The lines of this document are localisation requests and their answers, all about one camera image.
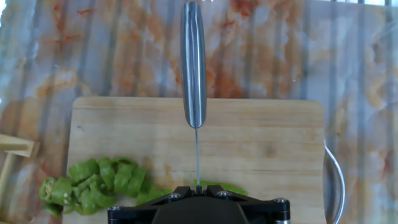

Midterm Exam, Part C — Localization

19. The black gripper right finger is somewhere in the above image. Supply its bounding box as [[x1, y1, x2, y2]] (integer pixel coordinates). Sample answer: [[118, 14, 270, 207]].
[[199, 185, 292, 224]]

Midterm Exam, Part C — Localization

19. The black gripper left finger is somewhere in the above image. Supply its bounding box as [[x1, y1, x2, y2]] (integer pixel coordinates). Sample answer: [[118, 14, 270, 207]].
[[108, 185, 198, 224]]

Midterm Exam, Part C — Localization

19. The cut green chili pepper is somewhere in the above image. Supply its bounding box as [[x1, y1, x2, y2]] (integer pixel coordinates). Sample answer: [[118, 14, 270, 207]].
[[192, 179, 249, 197]]

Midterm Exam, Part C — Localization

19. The steel cleaver knife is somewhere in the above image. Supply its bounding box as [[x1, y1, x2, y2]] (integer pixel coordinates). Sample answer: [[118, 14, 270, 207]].
[[179, 1, 208, 190]]

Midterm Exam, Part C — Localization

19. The small green chili sliver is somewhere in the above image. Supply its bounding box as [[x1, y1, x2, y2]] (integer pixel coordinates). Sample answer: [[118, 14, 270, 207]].
[[127, 167, 149, 198]]

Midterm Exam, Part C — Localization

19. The cut chili end chunk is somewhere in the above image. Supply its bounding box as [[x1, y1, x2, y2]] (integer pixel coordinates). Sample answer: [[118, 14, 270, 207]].
[[98, 157, 116, 190]]

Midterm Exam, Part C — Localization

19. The wooden cutting board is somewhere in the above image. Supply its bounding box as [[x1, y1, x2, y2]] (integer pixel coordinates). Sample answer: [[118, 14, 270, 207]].
[[63, 96, 346, 224]]

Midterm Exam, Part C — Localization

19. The wooden peg rack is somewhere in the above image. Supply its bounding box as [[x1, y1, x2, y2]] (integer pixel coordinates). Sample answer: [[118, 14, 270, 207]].
[[0, 133, 40, 203]]

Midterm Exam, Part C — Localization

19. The marble pattern plastic mat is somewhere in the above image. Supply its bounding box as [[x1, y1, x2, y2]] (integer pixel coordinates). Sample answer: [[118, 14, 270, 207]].
[[0, 0, 398, 224]]

